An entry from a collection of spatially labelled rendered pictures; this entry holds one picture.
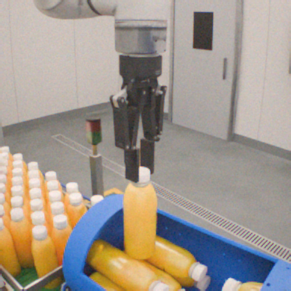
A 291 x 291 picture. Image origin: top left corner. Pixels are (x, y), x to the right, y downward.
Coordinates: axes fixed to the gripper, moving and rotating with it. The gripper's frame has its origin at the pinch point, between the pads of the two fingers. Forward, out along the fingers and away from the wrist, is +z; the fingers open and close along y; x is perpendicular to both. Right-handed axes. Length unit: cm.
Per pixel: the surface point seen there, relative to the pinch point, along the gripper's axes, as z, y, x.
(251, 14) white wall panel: -43, 356, 113
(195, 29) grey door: -17, 362, 202
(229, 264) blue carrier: 26.7, 12.8, -17.7
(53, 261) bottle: 36.0, -9.3, 23.9
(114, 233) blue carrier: 24.2, 2.0, 9.8
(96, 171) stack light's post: 33, 34, 52
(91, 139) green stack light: 19, 33, 52
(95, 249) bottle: 21.8, -7.5, 6.8
